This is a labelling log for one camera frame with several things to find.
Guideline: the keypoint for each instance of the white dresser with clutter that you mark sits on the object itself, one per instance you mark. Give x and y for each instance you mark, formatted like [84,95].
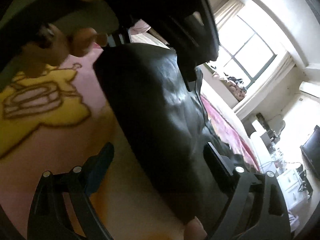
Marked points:
[291,177]

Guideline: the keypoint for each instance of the window with dark frame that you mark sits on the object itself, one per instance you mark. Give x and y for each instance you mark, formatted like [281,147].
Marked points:
[243,53]

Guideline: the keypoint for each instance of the person's right hand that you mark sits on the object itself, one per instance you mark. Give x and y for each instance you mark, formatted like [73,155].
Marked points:
[194,230]

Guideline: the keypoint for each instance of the black leather jacket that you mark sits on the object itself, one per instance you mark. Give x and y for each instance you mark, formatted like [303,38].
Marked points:
[154,93]

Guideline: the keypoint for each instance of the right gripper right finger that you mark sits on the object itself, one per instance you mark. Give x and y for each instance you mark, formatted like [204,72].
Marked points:
[255,208]

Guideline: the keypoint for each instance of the pink cartoon blanket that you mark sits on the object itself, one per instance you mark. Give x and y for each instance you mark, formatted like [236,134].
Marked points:
[56,121]

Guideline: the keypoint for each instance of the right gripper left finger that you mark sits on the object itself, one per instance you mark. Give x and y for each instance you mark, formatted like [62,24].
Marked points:
[48,216]

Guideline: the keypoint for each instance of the plush toys on windowsill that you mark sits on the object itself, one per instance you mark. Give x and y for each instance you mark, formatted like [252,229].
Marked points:
[234,85]

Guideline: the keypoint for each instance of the person's left hand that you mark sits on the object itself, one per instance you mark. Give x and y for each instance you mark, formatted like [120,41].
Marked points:
[52,47]

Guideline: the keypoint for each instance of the black television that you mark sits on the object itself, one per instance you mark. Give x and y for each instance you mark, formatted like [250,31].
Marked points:
[311,151]

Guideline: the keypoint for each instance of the cream curtain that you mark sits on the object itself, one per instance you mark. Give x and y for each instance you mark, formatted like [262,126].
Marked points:
[226,12]

